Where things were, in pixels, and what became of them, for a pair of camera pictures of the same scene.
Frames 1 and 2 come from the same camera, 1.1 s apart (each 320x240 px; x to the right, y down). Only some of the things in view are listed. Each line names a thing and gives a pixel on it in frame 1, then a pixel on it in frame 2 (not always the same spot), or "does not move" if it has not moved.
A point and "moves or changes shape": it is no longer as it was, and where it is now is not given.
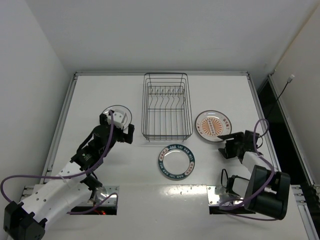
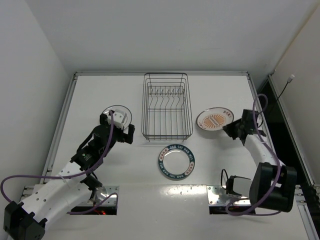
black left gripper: x=119 y=132 does not move
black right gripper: x=236 y=144 → x=235 y=128
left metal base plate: x=101 y=195 does not move
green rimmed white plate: x=176 y=162 does not move
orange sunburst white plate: x=211 y=124 moves or changes shape
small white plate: x=129 y=117 does not move
